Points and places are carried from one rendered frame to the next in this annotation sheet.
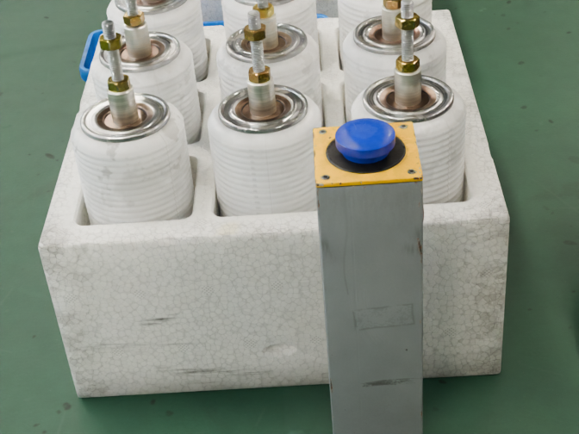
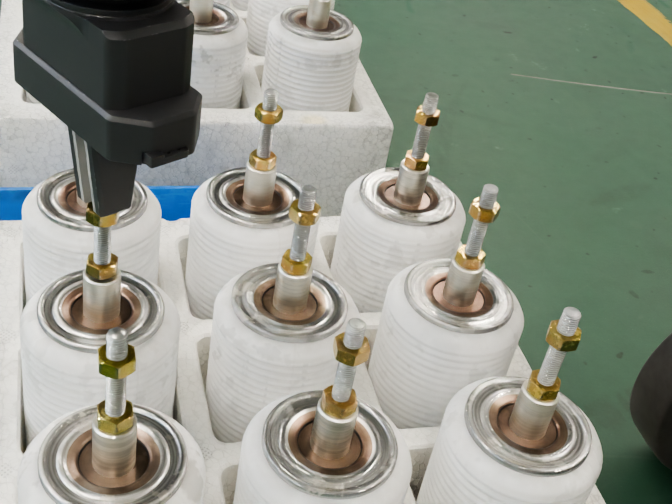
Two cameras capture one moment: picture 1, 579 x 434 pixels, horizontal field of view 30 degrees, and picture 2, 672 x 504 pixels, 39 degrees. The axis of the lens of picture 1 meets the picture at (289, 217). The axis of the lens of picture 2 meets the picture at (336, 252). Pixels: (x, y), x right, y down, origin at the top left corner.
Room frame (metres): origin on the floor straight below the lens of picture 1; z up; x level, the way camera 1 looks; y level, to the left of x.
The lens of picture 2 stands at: (0.46, 0.17, 0.65)
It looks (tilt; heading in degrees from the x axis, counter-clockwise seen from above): 36 degrees down; 337
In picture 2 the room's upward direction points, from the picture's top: 11 degrees clockwise
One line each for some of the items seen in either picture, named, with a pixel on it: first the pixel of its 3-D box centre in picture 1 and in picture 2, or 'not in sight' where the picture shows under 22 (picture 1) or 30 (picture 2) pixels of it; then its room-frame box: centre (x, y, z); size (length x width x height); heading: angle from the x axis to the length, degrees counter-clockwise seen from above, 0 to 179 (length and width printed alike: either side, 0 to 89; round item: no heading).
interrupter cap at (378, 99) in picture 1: (407, 99); (527, 425); (0.78, -0.11, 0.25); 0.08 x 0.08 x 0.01
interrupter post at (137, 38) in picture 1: (137, 40); (101, 293); (0.91, 0.12, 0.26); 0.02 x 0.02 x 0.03
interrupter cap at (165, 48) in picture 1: (140, 52); (101, 310); (0.91, 0.12, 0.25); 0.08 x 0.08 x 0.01
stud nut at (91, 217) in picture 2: not in sight; (102, 212); (0.91, 0.12, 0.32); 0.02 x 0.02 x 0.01; 45
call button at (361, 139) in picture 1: (365, 144); not in sight; (0.61, -0.06, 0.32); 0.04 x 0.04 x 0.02
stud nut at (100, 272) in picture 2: (133, 17); (102, 264); (0.91, 0.12, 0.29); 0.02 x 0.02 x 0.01; 45
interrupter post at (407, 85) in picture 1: (407, 85); (533, 410); (0.78, -0.11, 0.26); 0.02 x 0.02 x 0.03
